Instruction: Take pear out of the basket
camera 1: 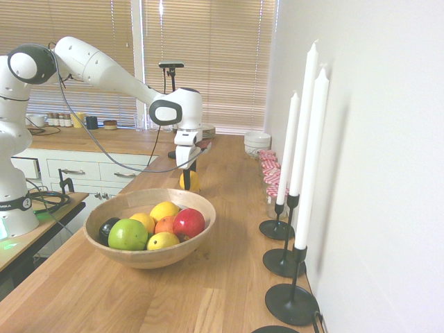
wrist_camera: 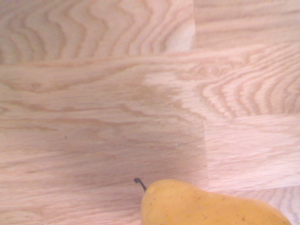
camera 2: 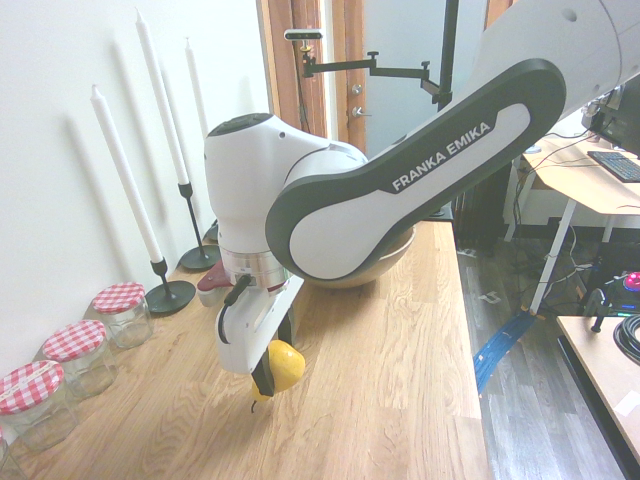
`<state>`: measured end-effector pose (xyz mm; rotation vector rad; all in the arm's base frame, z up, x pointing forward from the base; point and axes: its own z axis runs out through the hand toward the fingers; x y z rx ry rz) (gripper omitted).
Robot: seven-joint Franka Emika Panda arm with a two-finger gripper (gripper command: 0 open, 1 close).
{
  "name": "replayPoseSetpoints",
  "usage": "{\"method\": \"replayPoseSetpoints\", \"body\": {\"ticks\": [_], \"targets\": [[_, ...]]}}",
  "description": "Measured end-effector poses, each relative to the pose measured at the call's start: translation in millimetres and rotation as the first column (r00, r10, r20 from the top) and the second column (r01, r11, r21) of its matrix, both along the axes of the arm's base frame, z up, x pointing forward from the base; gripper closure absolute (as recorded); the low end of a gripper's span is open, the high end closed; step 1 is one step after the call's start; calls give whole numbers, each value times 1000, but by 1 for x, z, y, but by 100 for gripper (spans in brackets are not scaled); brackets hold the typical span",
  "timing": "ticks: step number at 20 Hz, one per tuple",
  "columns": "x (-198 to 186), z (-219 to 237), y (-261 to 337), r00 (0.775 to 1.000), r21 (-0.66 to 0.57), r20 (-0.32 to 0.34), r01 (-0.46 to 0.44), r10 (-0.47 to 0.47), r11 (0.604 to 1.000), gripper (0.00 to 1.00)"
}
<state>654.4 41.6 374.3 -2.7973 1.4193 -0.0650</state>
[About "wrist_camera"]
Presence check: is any yellow pear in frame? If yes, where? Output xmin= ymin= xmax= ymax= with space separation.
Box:
xmin=134 ymin=177 xmax=293 ymax=225

